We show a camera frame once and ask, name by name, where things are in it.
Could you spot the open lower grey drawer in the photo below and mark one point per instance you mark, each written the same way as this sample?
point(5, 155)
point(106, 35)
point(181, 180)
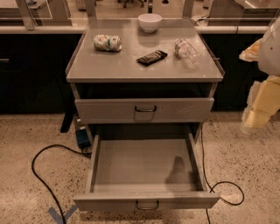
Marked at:
point(124, 171)

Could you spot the white bowl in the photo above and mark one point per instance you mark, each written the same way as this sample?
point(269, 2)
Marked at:
point(149, 22)

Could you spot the black drawer handle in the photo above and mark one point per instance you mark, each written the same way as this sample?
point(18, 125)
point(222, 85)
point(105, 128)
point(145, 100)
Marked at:
point(145, 110)
point(147, 206)

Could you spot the grey drawer cabinet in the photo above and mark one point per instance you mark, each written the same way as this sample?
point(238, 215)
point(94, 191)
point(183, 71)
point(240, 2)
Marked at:
point(120, 74)

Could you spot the black lower drawer handle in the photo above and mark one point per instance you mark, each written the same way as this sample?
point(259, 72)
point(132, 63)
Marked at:
point(147, 206)

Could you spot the blue power adapter box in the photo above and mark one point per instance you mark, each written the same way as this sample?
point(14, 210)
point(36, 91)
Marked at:
point(82, 139)

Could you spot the clear plastic bottle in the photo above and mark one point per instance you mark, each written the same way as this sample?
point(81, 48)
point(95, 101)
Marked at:
point(187, 54)

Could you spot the long white counter shelf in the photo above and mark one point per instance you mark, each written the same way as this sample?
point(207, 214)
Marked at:
point(75, 29)

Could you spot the blue tape floor mark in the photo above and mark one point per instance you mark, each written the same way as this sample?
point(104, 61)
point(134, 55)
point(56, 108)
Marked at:
point(61, 218)

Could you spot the black upper drawer handle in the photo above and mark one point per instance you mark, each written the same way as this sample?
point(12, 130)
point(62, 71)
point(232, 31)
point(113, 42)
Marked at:
point(145, 110)

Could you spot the closed upper grey drawer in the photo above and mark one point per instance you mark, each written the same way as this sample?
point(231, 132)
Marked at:
point(169, 110)

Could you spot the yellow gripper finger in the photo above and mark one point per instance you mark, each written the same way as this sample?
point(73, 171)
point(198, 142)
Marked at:
point(251, 53)
point(262, 103)

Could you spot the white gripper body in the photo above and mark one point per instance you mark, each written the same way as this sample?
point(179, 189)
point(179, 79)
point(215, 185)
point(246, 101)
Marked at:
point(270, 54)

